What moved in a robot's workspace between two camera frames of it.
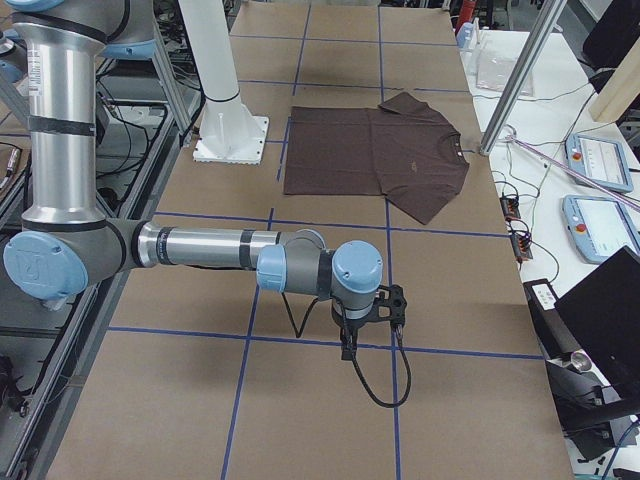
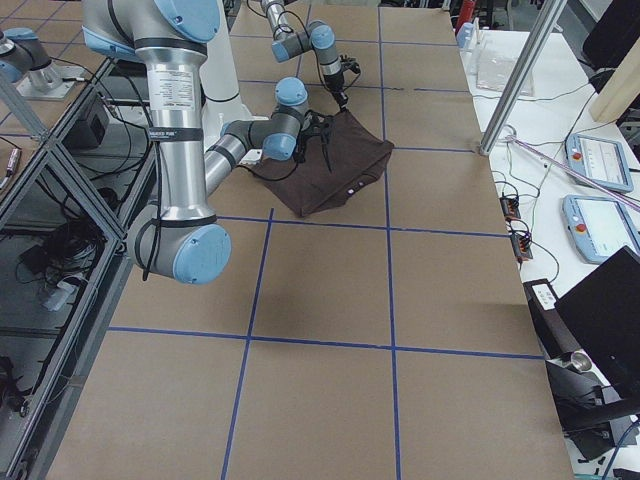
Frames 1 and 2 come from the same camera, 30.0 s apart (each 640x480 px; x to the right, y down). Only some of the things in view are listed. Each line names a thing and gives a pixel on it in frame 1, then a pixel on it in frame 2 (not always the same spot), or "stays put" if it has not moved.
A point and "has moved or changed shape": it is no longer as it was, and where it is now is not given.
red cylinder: (467, 11) stays put
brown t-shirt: (401, 149) has moved or changed shape
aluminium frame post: (549, 22) stays put
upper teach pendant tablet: (599, 159) stays put
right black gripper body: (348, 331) → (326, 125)
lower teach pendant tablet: (599, 227) stays put
